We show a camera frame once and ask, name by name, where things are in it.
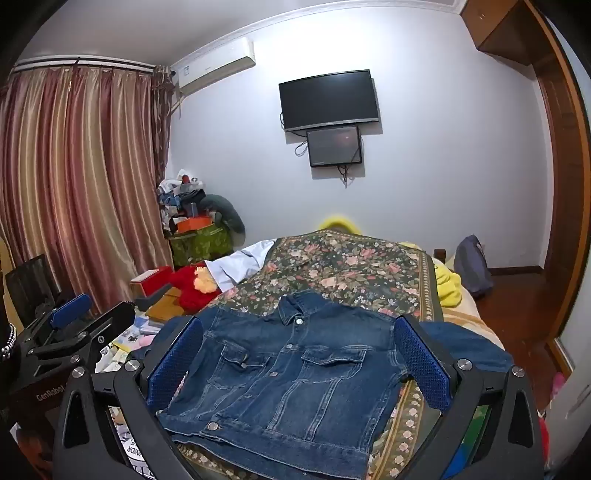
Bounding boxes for wooden door frame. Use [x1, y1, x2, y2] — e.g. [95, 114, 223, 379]
[529, 0, 589, 370]

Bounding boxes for white air conditioner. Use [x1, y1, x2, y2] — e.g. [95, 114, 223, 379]
[173, 39, 256, 96]

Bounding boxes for large black wall television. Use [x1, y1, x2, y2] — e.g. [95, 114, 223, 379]
[278, 69, 380, 133]

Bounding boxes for black chair back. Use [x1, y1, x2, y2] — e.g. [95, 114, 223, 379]
[4, 254, 62, 326]

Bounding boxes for curtain rail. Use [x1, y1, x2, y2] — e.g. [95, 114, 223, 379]
[10, 54, 158, 75]

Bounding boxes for beaded bracelet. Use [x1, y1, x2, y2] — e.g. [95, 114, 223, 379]
[0, 324, 18, 361]

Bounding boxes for beige bed sheet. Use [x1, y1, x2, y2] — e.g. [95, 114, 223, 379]
[441, 295, 505, 349]

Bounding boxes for grey green pillow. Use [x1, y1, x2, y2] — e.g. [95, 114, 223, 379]
[200, 194, 246, 234]

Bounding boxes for red plush toy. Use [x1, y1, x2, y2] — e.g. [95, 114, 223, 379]
[167, 264, 223, 311]

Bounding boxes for yellow pillow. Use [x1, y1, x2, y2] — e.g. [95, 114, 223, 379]
[318, 215, 366, 233]

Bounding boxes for yellow blanket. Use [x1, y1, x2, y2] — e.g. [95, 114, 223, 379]
[398, 241, 464, 308]

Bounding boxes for pile of clutter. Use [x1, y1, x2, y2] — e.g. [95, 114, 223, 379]
[157, 168, 207, 233]

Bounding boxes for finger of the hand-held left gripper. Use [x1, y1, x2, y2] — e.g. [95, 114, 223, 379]
[27, 301, 137, 384]
[21, 293, 93, 354]

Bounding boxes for red box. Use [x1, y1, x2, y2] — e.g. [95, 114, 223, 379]
[129, 267, 175, 299]

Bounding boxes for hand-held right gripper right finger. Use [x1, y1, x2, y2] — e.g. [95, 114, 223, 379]
[388, 314, 546, 480]

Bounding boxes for blue denim jacket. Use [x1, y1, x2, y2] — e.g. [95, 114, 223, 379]
[129, 291, 515, 474]

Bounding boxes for white cloth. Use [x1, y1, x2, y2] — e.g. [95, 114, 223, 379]
[205, 240, 279, 290]

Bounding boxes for floral bedspread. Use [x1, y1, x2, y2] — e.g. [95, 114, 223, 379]
[173, 233, 446, 480]

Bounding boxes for striped red curtain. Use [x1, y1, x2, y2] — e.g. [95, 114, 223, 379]
[0, 67, 175, 335]

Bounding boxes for scattered papers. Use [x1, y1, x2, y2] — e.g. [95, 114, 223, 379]
[95, 316, 163, 376]

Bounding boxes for orange box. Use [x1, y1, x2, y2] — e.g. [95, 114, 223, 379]
[177, 216, 214, 234]

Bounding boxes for wooden overhead cabinet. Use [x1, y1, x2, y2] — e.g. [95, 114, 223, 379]
[460, 0, 539, 66]

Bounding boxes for small black wall monitor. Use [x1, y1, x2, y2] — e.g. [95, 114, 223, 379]
[307, 126, 363, 168]

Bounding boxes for grey blue backpack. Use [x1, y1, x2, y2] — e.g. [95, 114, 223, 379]
[453, 234, 495, 297]

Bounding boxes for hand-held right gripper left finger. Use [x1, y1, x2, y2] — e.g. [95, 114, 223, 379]
[52, 315, 206, 480]

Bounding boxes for brown wooden box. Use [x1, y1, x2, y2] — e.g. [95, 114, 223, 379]
[144, 288, 184, 322]

